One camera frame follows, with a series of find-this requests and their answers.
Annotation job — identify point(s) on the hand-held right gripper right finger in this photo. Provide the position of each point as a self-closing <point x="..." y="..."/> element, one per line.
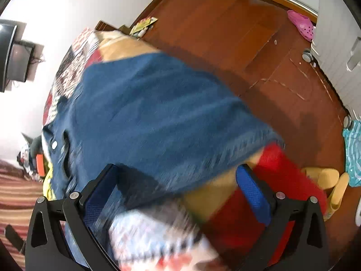
<point x="253" y="193"/>

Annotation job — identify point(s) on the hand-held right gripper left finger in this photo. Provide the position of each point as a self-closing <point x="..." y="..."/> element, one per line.
<point x="96" y="203"/>

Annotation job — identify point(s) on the blue jeans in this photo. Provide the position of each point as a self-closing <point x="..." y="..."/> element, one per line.
<point x="158" y="113"/>

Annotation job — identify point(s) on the orange box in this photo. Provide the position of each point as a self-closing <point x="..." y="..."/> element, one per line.
<point x="40" y="163"/>

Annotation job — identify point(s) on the yellow slipper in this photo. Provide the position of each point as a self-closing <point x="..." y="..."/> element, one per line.
<point x="321" y="177"/>
<point x="338" y="194"/>

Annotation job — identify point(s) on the patchwork printed bedsheet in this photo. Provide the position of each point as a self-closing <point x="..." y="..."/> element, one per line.
<point x="158" y="240"/>

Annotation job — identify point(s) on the pile of clutter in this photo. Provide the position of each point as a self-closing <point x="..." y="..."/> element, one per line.
<point x="26" y="161"/>

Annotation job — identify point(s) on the grey pillow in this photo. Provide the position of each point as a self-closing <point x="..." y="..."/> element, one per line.
<point x="36" y="146"/>

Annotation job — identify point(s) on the teal patterned cloth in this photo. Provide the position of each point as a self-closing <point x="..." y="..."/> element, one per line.
<point x="354" y="155"/>

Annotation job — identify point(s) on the pink slipper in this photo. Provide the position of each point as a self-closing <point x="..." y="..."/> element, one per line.
<point x="301" y="24"/>

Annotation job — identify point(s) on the white ribbed suitcase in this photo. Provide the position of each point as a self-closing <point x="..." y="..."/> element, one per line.
<point x="338" y="34"/>

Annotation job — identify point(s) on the small black wall monitor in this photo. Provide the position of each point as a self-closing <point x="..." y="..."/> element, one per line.
<point x="19" y="62"/>

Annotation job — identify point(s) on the black wall television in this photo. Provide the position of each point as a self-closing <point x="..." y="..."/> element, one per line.
<point x="7" y="56"/>

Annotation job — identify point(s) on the wooden bed frame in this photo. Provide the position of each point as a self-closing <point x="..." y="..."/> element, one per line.
<point x="112" y="27"/>

